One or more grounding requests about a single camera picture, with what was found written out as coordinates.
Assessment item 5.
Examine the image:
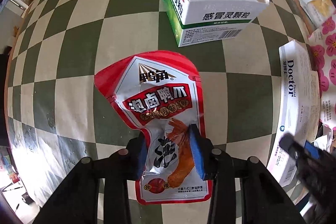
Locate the pink flower paper bag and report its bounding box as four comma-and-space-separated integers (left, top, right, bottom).
308, 15, 336, 130

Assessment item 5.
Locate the white Doctor toothpaste box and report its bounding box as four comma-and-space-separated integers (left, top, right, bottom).
267, 40, 320, 187

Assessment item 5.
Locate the red duck claw snack packet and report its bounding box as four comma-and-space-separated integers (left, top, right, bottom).
94, 51, 212, 205

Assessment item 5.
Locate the green checkered tablecloth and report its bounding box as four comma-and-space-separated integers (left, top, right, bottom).
7, 0, 308, 206

